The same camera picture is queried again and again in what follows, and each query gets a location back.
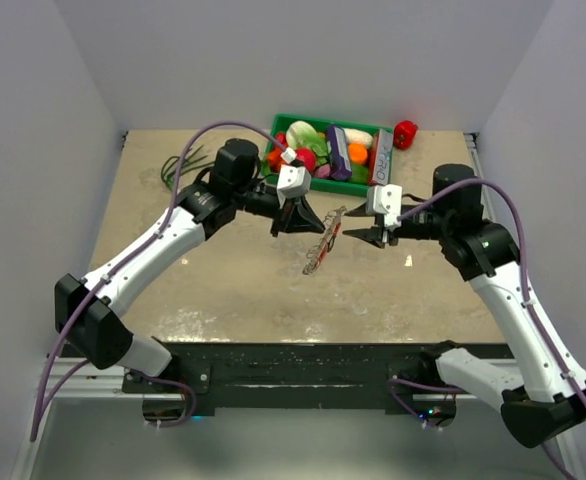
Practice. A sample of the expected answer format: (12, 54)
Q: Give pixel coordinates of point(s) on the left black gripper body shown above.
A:
(265, 205)

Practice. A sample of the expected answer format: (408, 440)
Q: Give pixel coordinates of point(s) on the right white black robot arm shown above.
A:
(548, 395)

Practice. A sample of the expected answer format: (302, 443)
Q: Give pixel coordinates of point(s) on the white radish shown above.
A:
(356, 136)

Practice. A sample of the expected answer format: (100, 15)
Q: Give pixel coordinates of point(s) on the red apple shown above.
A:
(308, 158)

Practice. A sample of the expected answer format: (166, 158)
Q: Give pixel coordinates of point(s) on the purple white box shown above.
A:
(341, 169)

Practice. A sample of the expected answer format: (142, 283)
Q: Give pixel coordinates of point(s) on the orange fruit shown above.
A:
(358, 153)

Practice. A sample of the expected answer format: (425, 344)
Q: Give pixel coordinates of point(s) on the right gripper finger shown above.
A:
(375, 236)
(361, 211)

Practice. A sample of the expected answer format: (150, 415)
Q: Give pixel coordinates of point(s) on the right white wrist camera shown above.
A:
(385, 202)

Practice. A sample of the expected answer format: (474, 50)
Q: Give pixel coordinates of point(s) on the green plastic bin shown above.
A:
(281, 123)

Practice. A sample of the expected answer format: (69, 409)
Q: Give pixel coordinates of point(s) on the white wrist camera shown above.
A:
(385, 202)
(294, 179)

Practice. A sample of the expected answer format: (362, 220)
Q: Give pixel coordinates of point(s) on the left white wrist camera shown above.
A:
(294, 179)

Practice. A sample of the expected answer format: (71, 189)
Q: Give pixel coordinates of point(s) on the red bell pepper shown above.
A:
(404, 134)

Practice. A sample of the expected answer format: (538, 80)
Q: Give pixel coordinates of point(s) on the red grey box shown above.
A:
(380, 159)

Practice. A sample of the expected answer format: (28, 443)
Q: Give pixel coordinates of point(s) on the black base frame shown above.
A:
(306, 376)

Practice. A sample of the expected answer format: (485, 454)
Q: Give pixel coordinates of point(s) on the green vegetable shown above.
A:
(359, 175)

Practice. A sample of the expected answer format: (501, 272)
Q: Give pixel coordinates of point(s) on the white green cabbage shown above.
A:
(301, 134)

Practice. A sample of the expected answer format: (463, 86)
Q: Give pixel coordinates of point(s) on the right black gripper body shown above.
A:
(425, 224)

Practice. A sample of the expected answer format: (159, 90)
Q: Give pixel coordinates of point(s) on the purple sweet potato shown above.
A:
(323, 172)

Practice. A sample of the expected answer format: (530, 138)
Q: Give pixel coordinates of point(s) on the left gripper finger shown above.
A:
(283, 223)
(304, 219)

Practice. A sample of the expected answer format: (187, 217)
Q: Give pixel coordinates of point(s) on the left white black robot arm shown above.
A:
(89, 311)

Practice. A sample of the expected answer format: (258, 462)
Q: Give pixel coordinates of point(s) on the red chili pepper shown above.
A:
(274, 156)

